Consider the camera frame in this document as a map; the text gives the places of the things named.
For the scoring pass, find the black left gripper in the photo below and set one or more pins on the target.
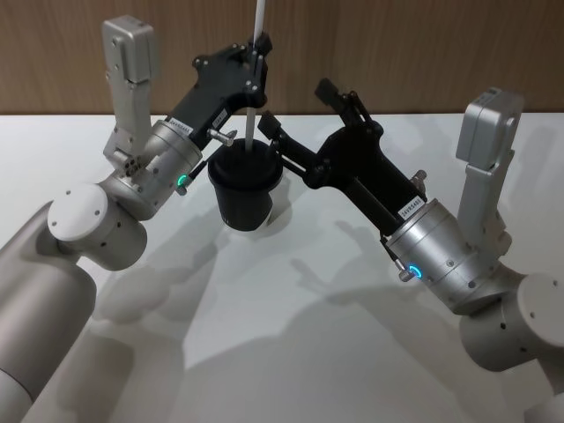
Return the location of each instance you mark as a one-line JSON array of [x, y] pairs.
[[211, 83]]

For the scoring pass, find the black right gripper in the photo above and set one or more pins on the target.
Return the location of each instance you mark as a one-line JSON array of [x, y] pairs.
[[357, 163]]

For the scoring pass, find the white straw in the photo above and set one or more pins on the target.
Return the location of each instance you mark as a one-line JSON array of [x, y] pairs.
[[260, 17]]

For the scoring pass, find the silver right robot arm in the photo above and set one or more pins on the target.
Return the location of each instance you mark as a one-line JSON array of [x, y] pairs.
[[445, 247]]

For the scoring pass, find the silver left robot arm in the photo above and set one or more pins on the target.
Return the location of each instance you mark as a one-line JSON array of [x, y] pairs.
[[83, 229]]

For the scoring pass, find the black plastic cup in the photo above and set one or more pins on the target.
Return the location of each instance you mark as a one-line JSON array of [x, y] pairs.
[[240, 194]]

